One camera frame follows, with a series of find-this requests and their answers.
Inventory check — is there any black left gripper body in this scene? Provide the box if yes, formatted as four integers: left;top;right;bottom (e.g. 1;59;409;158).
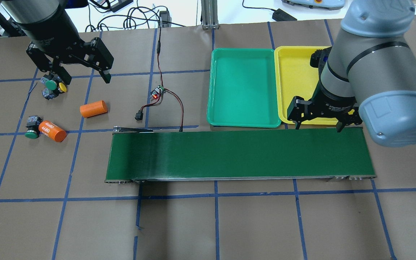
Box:
26;16;94;69

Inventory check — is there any teach pendant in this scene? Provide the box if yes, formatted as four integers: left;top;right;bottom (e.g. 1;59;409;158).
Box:
282;0;346;10

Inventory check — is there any green conveyor belt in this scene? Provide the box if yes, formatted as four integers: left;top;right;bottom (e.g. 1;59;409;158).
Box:
104;128;376;184

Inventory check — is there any small green circuit board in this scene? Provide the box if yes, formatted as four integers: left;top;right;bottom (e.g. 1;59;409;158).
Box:
150;85;166;100

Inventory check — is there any yellow plastic tray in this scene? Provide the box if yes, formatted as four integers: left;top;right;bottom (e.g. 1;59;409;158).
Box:
274;46;328;125

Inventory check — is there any black barrel plug connector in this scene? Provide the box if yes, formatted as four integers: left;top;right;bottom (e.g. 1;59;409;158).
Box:
134;111;143;121

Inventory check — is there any black power adapter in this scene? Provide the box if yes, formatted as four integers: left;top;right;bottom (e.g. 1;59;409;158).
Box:
272;9;297;21

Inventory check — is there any red and black wire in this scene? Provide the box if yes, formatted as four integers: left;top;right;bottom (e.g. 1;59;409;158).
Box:
139;22;185;132

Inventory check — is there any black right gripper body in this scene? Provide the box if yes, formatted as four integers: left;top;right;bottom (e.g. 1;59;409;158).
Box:
304;81;359;121

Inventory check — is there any green push button in cluster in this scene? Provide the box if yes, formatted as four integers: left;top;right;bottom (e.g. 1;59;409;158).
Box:
40;75;59;91

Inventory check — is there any green plastic tray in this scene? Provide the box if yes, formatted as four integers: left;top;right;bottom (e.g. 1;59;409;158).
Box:
207;48;282;128

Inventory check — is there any orange cylinder with white text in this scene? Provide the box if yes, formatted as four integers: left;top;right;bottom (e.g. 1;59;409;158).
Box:
38;120;67;143

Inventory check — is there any aluminium frame post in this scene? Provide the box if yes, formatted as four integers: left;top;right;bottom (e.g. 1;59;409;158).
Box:
201;0;219;31

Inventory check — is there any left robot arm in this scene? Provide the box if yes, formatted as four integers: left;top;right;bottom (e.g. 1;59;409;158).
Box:
0;0;114;89

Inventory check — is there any green push button by cylinder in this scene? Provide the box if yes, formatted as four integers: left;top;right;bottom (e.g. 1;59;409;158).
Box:
24;116;42;139

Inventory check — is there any yellow push button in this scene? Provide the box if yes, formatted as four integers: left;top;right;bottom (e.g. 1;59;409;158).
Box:
42;88;59;100
58;82;68;93

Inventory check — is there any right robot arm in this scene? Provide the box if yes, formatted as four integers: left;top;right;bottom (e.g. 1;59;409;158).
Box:
287;0;416;147

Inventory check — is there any plain orange cylinder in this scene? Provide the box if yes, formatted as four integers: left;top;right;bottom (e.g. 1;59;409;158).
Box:
79;100;108;118

